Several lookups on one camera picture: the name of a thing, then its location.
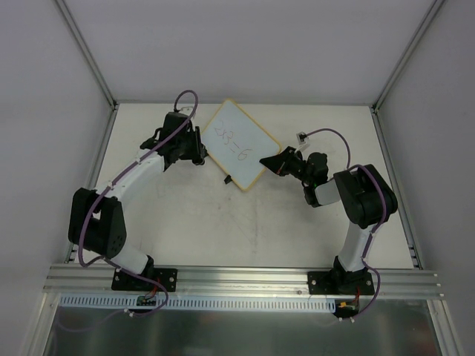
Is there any aluminium frame post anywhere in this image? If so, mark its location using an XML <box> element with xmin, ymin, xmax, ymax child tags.
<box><xmin>53</xmin><ymin>0</ymin><xmax>117</xmax><ymax>109</ymax></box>
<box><xmin>371</xmin><ymin>0</ymin><xmax>446</xmax><ymax>113</ymax></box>

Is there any right aluminium frame post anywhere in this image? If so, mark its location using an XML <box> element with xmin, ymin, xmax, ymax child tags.
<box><xmin>371</xmin><ymin>0</ymin><xmax>446</xmax><ymax>113</ymax></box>

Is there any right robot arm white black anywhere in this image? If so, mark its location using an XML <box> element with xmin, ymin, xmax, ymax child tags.
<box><xmin>260</xmin><ymin>146</ymin><xmax>398</xmax><ymax>296</ymax></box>

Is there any white slotted cable duct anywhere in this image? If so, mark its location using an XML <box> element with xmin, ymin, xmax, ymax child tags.
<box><xmin>59</xmin><ymin>293</ymin><xmax>336</xmax><ymax>314</ymax></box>

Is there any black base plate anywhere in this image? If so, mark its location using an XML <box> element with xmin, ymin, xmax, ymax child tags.
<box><xmin>111</xmin><ymin>267</ymin><xmax>178</xmax><ymax>292</ymax></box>
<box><xmin>307</xmin><ymin>270</ymin><xmax>375</xmax><ymax>296</ymax></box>

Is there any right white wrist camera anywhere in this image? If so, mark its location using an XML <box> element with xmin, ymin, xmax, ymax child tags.
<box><xmin>296</xmin><ymin>132</ymin><xmax>309</xmax><ymax>152</ymax></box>

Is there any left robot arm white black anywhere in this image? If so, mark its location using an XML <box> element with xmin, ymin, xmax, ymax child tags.
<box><xmin>68</xmin><ymin>111</ymin><xmax>207</xmax><ymax>289</ymax></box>

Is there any aluminium mounting rail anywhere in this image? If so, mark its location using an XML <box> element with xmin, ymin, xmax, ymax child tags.
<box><xmin>42</xmin><ymin>263</ymin><xmax>445</xmax><ymax>300</ymax></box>

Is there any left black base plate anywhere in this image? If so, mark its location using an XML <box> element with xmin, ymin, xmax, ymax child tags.
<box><xmin>111</xmin><ymin>267</ymin><xmax>178</xmax><ymax>292</ymax></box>

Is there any left aluminium frame post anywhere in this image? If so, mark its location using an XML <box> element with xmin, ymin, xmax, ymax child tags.
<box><xmin>53</xmin><ymin>0</ymin><xmax>117</xmax><ymax>109</ymax></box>

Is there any yellow framed whiteboard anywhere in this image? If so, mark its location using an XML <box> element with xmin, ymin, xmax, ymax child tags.
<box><xmin>201</xmin><ymin>99</ymin><xmax>281</xmax><ymax>191</ymax></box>

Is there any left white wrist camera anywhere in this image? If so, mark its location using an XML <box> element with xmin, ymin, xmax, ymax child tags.
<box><xmin>178</xmin><ymin>105</ymin><xmax>194</xmax><ymax>116</ymax></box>

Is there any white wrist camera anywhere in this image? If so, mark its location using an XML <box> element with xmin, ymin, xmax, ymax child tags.
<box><xmin>178</xmin><ymin>105</ymin><xmax>194</xmax><ymax>116</ymax></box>
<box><xmin>296</xmin><ymin>132</ymin><xmax>309</xmax><ymax>152</ymax></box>

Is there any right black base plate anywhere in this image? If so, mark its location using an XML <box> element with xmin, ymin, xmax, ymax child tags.
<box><xmin>307</xmin><ymin>270</ymin><xmax>375</xmax><ymax>296</ymax></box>

